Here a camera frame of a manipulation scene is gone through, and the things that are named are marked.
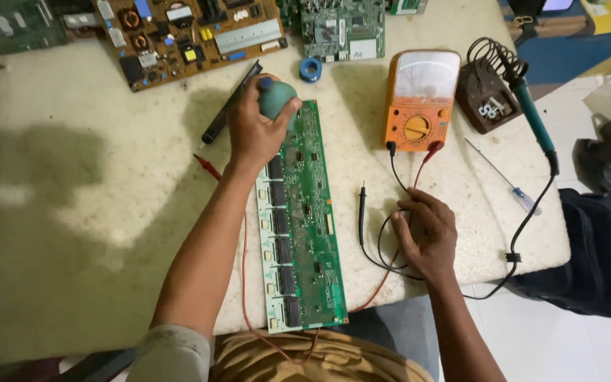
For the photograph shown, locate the person's left hand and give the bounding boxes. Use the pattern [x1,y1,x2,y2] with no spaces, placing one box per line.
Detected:
[227,73,304,174]

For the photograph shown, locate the person's right hand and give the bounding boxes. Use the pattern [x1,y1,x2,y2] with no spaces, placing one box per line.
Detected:
[390,187,459,285]

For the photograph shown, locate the teal rubber blower bulb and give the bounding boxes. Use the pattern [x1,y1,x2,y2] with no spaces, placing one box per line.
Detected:
[257,77,299,122]

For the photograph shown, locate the black desoldering pump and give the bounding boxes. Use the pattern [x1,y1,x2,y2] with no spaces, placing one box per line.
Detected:
[201,60,264,145]

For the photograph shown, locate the black test lead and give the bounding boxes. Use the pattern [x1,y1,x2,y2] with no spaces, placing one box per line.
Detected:
[357,140,426,282]

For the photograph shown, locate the person's grey trousers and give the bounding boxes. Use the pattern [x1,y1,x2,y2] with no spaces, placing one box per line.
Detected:
[331,294,442,382]

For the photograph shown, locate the brown power supply board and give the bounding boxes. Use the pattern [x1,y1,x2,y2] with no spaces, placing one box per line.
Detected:
[93,0,289,93]

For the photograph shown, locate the long green inverter circuit board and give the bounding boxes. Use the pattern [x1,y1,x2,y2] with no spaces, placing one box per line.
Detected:
[255,100,350,335]

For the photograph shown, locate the orange analog multimeter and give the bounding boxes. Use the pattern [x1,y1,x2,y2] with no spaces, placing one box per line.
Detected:
[384,49,462,154]

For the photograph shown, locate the green main circuit board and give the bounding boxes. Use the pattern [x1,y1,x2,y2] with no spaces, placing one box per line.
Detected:
[299,0,386,64]

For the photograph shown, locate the metal nuts in stand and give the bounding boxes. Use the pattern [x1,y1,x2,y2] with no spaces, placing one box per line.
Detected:
[477,97,507,121]

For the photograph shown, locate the brown soldering iron stand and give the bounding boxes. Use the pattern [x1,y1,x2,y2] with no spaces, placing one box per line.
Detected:
[455,37,529,135]

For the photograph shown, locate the black backpack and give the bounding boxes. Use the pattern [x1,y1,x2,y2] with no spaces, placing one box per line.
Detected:
[511,188,611,322]

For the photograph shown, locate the person's tan shirt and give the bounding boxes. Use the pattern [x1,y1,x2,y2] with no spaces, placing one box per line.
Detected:
[125,324,435,382]

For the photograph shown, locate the small green circuit board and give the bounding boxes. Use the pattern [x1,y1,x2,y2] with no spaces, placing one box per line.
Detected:
[387,0,429,16]

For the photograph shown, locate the wooden box with tools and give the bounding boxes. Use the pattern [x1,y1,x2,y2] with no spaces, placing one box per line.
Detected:
[506,12,597,42]

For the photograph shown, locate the dark green circuit board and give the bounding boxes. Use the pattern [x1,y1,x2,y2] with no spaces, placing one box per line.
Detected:
[0,0,100,55]

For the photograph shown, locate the blue ring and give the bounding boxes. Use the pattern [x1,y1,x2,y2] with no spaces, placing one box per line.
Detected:
[299,57,323,84]

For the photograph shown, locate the clear blue handled screwdriver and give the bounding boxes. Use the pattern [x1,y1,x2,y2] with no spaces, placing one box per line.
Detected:
[464,137,543,216]

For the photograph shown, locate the teal handled soldering iron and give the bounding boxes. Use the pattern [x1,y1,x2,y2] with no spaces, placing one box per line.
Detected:
[464,68,561,301]

